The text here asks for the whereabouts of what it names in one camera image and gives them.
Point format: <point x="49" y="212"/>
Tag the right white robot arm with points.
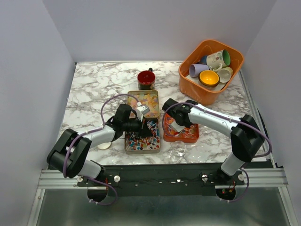
<point x="246" y="138"/>

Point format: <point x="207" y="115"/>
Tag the lavender cup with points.
<point x="196" y="69"/>

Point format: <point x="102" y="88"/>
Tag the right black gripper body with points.
<point x="186" y="124"/>

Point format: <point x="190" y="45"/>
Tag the cream cup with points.
<point x="225" y="74"/>

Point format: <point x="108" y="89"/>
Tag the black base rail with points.
<point x="168" y="179"/>

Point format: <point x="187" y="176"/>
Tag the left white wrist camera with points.
<point x="141" y="110"/>

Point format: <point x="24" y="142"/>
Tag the clear glass jar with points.
<point x="177" y="151"/>

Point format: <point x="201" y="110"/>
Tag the aluminium frame rail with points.
<point x="53" y="179"/>

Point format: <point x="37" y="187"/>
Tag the gold tin of lollipops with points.
<point x="135" y="145"/>

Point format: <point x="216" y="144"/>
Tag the yellow and brown bowl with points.
<point x="209" y="78"/>

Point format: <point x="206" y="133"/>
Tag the orange plastic bin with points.
<point x="193" y="89"/>

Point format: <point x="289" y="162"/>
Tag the blue cup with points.
<point x="203" y="60"/>

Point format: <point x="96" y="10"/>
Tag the orange tray of candies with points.
<point x="187" y="135"/>

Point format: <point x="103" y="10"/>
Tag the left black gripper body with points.
<point x="132" y="125"/>

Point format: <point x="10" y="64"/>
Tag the gold tin of jelly candies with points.
<point x="150" y="99"/>

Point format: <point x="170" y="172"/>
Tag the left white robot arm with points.
<point x="69" y="154"/>

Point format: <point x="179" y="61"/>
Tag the red and black mug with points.
<point x="146" y="80"/>

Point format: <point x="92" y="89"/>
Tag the floral white mug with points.
<point x="218" y="60"/>

